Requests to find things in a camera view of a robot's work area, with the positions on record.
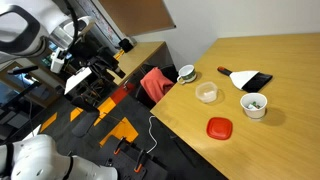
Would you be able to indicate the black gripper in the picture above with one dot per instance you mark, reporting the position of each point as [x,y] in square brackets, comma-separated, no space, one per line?
[83,53]

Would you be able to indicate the transparent plastic bowl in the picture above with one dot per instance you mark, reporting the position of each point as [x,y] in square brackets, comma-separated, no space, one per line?
[206,92]

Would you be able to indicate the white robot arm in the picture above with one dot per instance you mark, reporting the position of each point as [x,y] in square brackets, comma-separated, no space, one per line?
[20,33]

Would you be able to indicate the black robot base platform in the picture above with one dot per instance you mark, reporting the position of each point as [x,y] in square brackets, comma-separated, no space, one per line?
[136,163]

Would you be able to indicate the orange square plastic lid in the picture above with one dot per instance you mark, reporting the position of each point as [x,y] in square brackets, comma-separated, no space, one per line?
[219,128]

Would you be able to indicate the small black device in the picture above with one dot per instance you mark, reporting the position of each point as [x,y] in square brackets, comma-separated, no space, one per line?
[126,45]

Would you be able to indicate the wooden side desk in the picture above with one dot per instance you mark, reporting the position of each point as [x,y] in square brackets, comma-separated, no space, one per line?
[140,57]

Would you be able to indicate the orange cloth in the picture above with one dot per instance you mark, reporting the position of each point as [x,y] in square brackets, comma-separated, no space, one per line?
[156,84]

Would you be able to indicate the black office chair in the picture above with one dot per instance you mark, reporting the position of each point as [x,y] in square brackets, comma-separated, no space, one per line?
[168,72]

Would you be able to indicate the brown cork board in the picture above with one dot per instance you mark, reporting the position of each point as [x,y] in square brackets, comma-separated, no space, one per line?
[136,15]

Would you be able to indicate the white mug with dark band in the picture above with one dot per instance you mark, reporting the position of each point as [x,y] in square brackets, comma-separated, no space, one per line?
[186,74]

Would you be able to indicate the white paper cup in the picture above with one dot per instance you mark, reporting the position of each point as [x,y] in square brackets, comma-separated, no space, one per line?
[254,106]

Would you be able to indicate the wall whiteboard with drawings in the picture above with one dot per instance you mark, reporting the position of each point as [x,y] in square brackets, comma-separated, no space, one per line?
[98,18]

